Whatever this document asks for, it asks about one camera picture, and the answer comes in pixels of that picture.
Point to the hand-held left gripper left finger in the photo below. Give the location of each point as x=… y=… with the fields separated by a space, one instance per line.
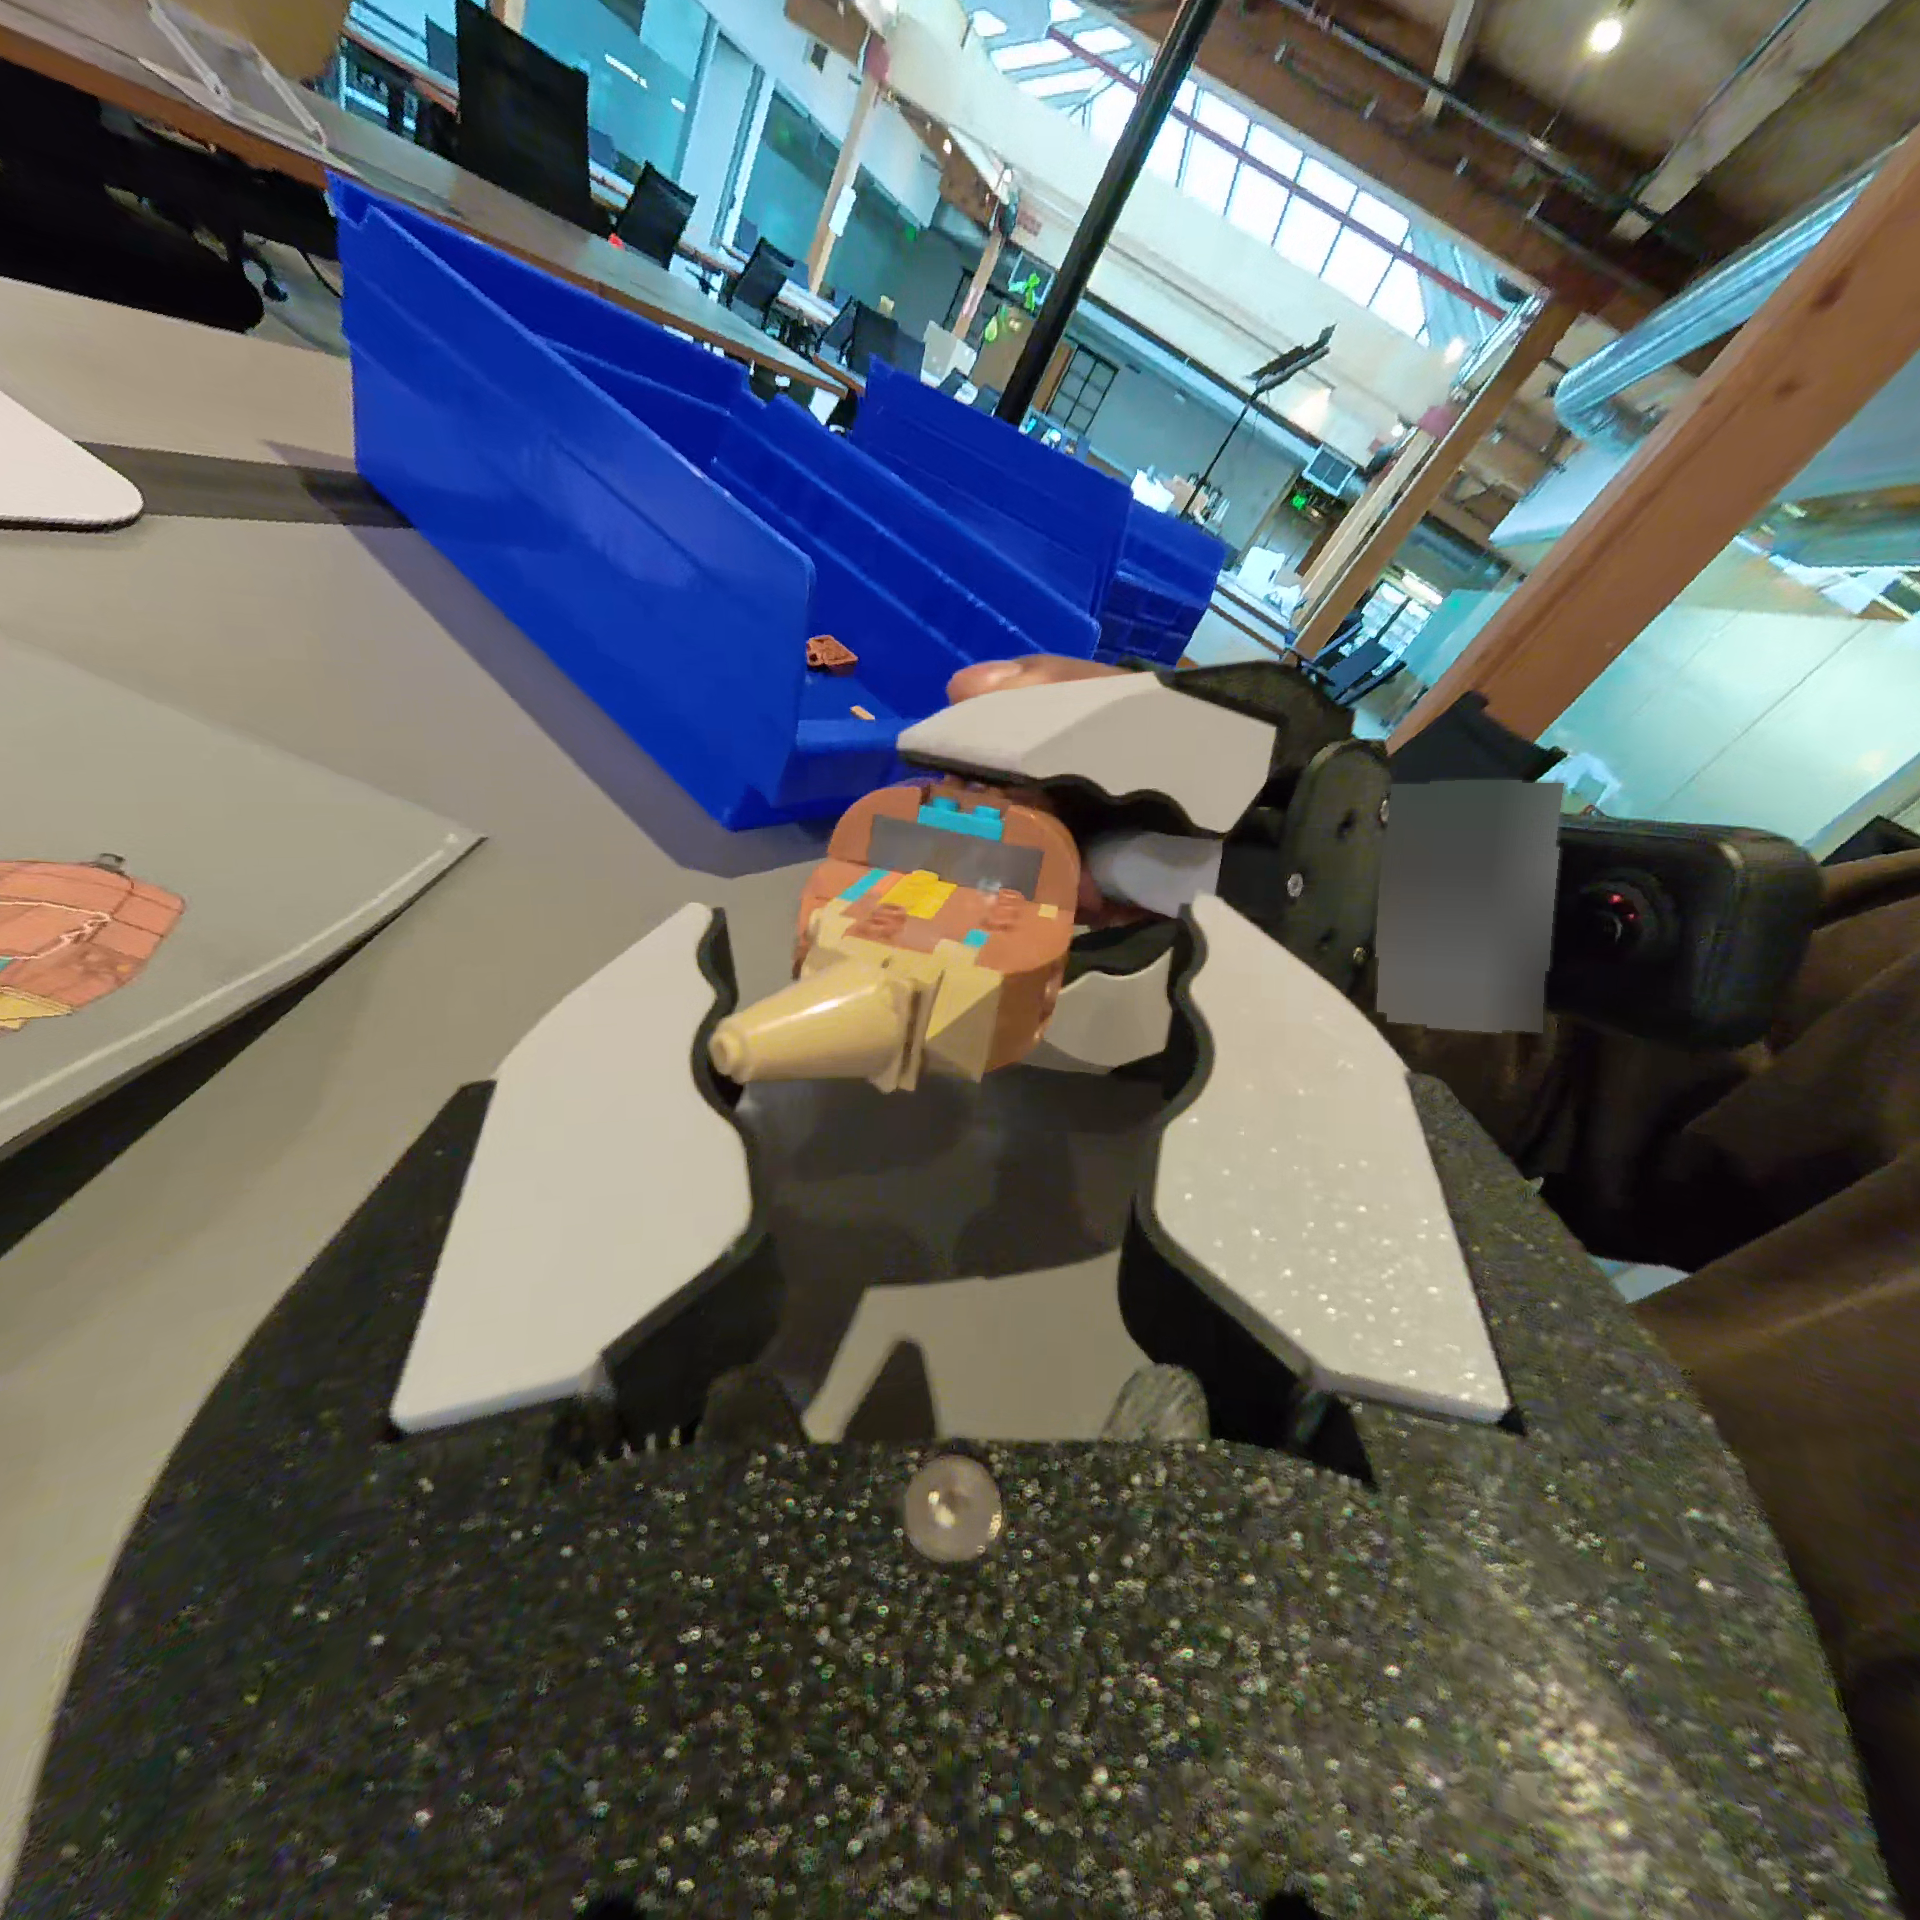
x=585 y=1171

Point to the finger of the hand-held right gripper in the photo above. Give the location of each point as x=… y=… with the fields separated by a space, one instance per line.
x=1109 y=735
x=1118 y=1013

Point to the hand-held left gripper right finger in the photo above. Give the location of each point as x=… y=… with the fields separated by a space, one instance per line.
x=1320 y=1185

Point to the brown brick vehicle model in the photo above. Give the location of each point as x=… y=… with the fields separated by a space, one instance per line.
x=961 y=931

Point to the blue plastic bin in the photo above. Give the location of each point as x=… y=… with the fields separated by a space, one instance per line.
x=570 y=510

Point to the person's right forearm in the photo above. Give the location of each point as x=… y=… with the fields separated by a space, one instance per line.
x=1770 y=1142

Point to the grey desk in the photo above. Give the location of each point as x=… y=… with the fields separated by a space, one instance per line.
x=300 y=600

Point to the person's right hand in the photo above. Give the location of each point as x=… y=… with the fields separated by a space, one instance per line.
x=1020 y=674

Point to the small brown brick piece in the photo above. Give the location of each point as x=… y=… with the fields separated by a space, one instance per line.
x=828 y=651

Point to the black tripod stand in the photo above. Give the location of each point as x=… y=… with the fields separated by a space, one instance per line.
x=1291 y=360

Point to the wooden pillar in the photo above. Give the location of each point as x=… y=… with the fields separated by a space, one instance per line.
x=1680 y=451

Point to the open instruction booklet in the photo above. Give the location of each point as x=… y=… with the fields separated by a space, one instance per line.
x=224 y=795

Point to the black pole stand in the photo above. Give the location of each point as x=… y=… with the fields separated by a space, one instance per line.
x=1102 y=211

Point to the person's brown jacket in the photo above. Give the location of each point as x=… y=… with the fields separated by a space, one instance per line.
x=1798 y=1425

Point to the black office chair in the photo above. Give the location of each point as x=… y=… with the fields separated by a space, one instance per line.
x=761 y=278
x=523 y=105
x=657 y=217

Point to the long wooden table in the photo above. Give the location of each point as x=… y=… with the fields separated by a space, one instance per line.
x=493 y=247

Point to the white stand base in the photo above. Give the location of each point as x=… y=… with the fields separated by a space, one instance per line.
x=60 y=473

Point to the clear acrylic stand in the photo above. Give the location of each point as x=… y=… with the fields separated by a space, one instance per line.
x=224 y=67

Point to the silver air duct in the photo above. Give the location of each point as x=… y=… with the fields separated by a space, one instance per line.
x=1693 y=322

